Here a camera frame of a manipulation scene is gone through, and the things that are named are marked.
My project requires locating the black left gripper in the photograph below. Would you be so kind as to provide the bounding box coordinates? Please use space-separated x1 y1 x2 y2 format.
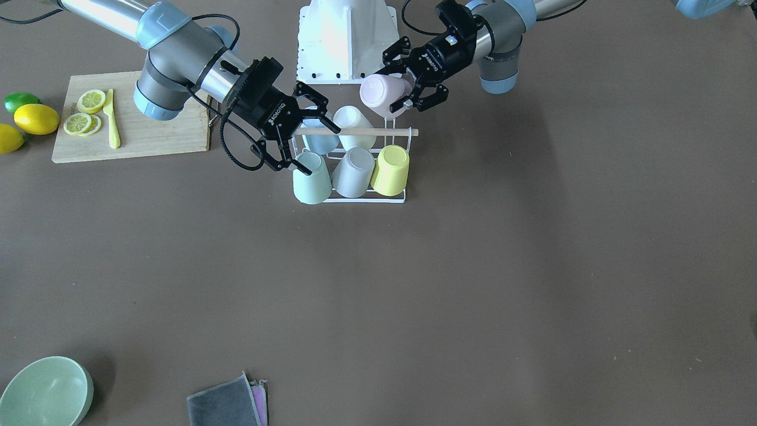
382 1 483 112

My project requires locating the green bowl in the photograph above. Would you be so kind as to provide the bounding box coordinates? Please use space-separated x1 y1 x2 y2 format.
1 356 94 425

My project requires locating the grey folded cloth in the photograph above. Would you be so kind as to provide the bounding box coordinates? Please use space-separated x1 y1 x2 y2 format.
186 373 270 425

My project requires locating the green lime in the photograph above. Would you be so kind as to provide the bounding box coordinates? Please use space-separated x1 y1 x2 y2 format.
4 91 41 114

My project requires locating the cream plastic cup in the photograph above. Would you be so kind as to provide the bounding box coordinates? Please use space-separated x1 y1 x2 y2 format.
333 105 377 151

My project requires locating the blue plastic cup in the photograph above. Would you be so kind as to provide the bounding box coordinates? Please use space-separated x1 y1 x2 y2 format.
302 118 340 156

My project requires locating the yellow plastic knife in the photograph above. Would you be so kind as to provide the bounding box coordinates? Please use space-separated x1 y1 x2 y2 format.
102 88 121 149

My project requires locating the grey plastic cup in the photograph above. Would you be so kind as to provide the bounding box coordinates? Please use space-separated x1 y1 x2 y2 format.
332 147 375 198

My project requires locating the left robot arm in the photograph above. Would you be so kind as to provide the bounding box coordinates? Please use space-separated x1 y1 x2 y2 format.
373 1 584 113

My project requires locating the wooden cutting board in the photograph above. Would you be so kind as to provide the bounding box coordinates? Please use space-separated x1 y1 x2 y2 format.
51 71 211 163

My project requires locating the yellow lemon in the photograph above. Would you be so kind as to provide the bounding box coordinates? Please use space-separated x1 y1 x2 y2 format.
0 123 25 154
14 104 60 135

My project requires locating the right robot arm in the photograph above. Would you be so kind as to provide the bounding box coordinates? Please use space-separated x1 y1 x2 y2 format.
55 1 340 175

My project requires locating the white wire cup rack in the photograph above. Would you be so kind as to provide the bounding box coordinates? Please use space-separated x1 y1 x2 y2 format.
293 105 419 204

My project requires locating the pink plastic cup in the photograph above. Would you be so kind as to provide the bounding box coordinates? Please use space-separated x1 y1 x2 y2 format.
359 75 412 120

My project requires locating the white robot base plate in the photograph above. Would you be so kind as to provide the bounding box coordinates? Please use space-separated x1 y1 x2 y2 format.
296 1 399 85

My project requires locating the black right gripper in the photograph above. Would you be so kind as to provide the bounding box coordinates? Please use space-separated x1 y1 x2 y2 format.
225 57 341 176

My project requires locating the green plastic cup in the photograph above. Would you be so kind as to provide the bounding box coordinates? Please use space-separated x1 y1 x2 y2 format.
293 151 332 205

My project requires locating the lemon slice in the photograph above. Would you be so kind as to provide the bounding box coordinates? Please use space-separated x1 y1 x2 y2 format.
79 114 102 137
76 89 106 114
62 112 94 137

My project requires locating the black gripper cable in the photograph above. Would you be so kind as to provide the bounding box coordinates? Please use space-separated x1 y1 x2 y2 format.
186 14 267 172

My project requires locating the yellow plastic cup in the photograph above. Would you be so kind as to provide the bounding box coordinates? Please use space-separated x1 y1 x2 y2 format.
370 144 409 196

